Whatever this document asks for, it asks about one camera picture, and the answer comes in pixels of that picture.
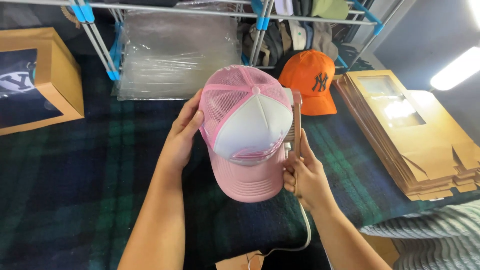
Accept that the person's right hand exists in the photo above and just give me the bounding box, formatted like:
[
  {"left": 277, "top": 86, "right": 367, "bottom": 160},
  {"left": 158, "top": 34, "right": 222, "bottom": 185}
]
[{"left": 282, "top": 128, "right": 338, "bottom": 214}]

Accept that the person's left hand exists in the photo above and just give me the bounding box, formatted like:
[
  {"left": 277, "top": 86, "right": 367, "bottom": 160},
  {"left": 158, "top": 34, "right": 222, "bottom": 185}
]
[{"left": 159, "top": 88, "right": 205, "bottom": 174}]

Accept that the pink handheld garment steamer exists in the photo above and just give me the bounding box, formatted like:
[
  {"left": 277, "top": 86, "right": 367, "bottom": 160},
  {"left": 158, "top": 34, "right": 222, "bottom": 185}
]
[{"left": 283, "top": 88, "right": 303, "bottom": 196}]

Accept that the pink and white mesh cap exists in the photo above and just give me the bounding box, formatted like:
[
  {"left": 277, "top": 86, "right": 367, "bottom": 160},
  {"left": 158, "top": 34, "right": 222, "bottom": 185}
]
[{"left": 198, "top": 64, "right": 295, "bottom": 203}]

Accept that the stack of clear plastic bags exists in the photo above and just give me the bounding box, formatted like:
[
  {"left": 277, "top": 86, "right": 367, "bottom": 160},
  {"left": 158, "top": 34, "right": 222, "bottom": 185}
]
[{"left": 112, "top": 2, "right": 242, "bottom": 101}]

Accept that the dark plaid blanket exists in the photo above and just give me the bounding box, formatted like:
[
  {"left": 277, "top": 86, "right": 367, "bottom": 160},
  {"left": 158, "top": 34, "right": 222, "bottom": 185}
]
[{"left": 0, "top": 41, "right": 480, "bottom": 270}]

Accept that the orange baseball cap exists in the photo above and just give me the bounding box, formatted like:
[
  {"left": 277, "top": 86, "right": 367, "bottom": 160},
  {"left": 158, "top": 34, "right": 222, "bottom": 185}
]
[{"left": 278, "top": 49, "right": 338, "bottom": 116}]

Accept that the brown cardboard box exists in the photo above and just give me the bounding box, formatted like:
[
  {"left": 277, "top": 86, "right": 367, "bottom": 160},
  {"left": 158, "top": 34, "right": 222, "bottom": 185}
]
[{"left": 215, "top": 250, "right": 265, "bottom": 270}]

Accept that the stack of flat kraft boxes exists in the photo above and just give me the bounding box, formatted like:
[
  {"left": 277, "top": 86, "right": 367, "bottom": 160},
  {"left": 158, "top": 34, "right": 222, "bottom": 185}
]
[{"left": 332, "top": 70, "right": 480, "bottom": 202}]

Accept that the metal rack with caps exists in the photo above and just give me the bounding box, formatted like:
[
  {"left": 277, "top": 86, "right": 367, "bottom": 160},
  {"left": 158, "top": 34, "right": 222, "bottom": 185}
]
[{"left": 0, "top": 0, "right": 407, "bottom": 81}]

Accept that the kraft window box with cap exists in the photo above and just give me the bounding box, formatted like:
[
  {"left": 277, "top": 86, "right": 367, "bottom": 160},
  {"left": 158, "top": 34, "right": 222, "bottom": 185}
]
[{"left": 0, "top": 27, "right": 85, "bottom": 136}]

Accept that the bright ceiling tube light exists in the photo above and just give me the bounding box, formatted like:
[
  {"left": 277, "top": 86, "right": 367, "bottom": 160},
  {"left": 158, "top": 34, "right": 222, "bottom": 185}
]
[{"left": 430, "top": 46, "right": 480, "bottom": 92}]

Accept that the white steamer power cord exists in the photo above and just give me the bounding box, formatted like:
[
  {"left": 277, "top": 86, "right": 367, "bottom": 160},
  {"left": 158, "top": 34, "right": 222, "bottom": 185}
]
[{"left": 247, "top": 200, "right": 313, "bottom": 270}]

